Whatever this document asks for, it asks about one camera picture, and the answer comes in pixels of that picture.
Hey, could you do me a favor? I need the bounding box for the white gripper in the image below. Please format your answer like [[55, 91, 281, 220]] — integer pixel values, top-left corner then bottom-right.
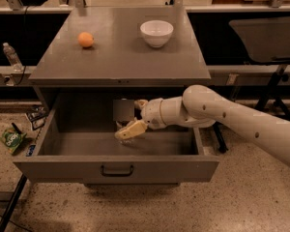
[[115, 99, 166, 140]]

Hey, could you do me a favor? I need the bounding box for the clear plastic water bottle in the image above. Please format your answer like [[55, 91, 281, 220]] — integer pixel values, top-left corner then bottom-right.
[[115, 121, 134, 144]]

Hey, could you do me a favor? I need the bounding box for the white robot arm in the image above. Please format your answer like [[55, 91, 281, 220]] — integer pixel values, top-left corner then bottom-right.
[[115, 85, 290, 167]]

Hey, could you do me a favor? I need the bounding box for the open grey top drawer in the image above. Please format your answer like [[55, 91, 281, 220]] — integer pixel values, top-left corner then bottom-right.
[[14, 92, 219, 185]]

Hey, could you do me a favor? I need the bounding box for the clear background water bottle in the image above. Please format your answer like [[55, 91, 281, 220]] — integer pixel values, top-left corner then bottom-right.
[[3, 43, 23, 73]]

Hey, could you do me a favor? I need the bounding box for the grey metal cabinet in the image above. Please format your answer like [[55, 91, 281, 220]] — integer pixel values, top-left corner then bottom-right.
[[28, 6, 213, 118]]

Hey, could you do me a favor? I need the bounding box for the white ceramic bowl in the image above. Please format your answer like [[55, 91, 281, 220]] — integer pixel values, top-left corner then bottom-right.
[[140, 20, 174, 48]]

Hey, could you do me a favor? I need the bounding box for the orange fruit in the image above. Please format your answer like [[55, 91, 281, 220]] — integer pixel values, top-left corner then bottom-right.
[[77, 32, 94, 48]]

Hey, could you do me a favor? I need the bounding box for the black packet on floor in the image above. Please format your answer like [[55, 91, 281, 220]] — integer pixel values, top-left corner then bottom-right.
[[25, 105, 47, 131]]

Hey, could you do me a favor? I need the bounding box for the green snack bag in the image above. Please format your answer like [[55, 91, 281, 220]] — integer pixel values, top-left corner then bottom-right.
[[0, 128, 26, 155]]

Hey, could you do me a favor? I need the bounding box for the black floor stand leg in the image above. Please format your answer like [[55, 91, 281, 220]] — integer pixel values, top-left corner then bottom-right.
[[0, 175, 27, 232]]

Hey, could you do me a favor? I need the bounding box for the black drawer handle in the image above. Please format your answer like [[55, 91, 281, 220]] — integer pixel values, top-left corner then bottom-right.
[[100, 165, 134, 178]]

